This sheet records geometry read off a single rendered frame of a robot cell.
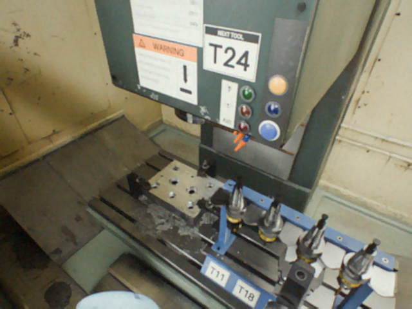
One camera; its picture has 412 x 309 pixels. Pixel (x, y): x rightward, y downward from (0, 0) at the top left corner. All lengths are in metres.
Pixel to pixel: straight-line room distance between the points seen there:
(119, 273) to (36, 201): 0.63
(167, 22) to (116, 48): 0.17
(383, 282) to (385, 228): 1.08
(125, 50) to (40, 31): 1.01
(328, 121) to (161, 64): 0.81
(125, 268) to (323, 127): 1.04
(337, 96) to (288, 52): 0.75
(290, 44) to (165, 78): 0.26
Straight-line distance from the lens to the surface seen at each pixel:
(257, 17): 0.40
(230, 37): 0.42
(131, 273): 1.22
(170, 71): 0.52
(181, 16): 0.47
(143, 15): 0.54
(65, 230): 1.53
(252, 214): 0.75
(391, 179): 1.70
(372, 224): 1.80
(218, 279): 0.96
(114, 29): 0.61
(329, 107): 1.14
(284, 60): 0.39
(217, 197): 0.78
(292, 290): 0.65
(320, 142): 1.22
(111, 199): 1.27
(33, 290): 1.43
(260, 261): 1.05
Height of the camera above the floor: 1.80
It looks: 38 degrees down
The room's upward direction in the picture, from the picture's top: 1 degrees clockwise
